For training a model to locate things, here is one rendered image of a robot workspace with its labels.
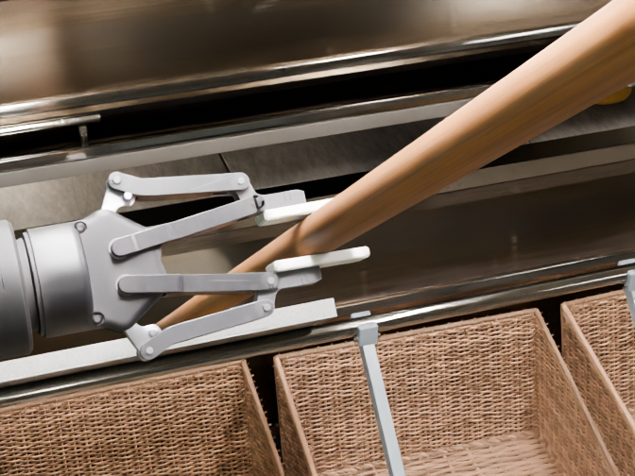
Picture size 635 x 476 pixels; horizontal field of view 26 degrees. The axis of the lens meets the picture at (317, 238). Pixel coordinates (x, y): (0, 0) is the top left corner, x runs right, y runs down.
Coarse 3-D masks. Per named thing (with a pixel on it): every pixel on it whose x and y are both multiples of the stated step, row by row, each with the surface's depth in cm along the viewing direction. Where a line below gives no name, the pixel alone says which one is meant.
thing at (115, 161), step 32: (448, 64) 247; (480, 64) 246; (512, 64) 245; (256, 96) 237; (288, 96) 236; (320, 96) 235; (352, 96) 234; (384, 96) 233; (64, 128) 227; (96, 128) 226; (128, 128) 225; (160, 128) 224; (288, 128) 221; (320, 128) 223; (352, 128) 225; (96, 160) 213; (128, 160) 215; (160, 160) 217
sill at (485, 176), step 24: (528, 144) 264; (552, 144) 264; (576, 144) 264; (600, 144) 264; (624, 144) 264; (480, 168) 257; (504, 168) 258; (528, 168) 260; (552, 168) 262; (576, 168) 264; (264, 192) 250; (312, 192) 250; (336, 192) 250; (144, 216) 243; (168, 216) 243
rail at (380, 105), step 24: (408, 96) 226; (432, 96) 227; (456, 96) 229; (240, 120) 220; (264, 120) 220; (288, 120) 221; (312, 120) 222; (96, 144) 213; (120, 144) 214; (144, 144) 215; (168, 144) 216; (0, 168) 209; (24, 168) 210
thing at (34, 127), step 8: (96, 112) 215; (48, 120) 213; (56, 120) 213; (64, 120) 214; (72, 120) 214; (80, 120) 214; (88, 120) 214; (96, 120) 215; (0, 128) 211; (8, 128) 211; (16, 128) 212; (24, 128) 212; (32, 128) 212; (40, 128) 213; (48, 128) 213; (56, 128) 214; (80, 128) 215; (0, 136) 211; (80, 136) 215
